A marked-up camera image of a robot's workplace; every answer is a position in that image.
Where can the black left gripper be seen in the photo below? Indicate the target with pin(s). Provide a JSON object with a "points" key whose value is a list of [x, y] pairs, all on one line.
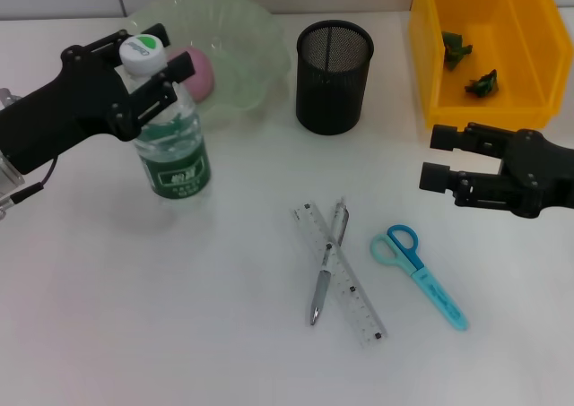
{"points": [[58, 110]]}

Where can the pink peach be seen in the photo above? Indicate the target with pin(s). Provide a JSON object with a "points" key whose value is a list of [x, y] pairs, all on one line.
{"points": [[202, 76]]}

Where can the transparent plastic ruler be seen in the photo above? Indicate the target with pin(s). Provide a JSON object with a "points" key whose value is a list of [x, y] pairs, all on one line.
{"points": [[359, 307]]}

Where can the green plastic wrapper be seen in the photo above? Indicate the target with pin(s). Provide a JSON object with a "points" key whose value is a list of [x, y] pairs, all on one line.
{"points": [[455, 49], [483, 85]]}

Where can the translucent green fruit plate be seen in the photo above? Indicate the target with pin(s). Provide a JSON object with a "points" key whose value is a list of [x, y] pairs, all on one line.
{"points": [[242, 56]]}

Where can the black mesh pen holder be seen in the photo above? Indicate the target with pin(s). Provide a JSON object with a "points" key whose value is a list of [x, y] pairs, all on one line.
{"points": [[332, 106]]}

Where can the clear green-label water bottle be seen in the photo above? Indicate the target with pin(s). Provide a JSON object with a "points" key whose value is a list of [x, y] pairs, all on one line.
{"points": [[175, 164]]}

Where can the yellow plastic bin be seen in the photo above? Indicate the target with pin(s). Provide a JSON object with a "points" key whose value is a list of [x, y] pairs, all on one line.
{"points": [[484, 117]]}

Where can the blue teal scissors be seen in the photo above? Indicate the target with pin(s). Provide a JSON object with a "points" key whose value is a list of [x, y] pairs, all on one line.
{"points": [[437, 289]]}

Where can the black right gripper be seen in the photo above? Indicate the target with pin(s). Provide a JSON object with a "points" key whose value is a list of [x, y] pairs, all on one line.
{"points": [[542, 177]]}

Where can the silver ballpoint pen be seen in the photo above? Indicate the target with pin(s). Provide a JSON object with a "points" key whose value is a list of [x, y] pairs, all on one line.
{"points": [[320, 285]]}

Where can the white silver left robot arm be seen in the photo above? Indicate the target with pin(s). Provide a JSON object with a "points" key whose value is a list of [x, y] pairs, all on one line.
{"points": [[9, 186]]}

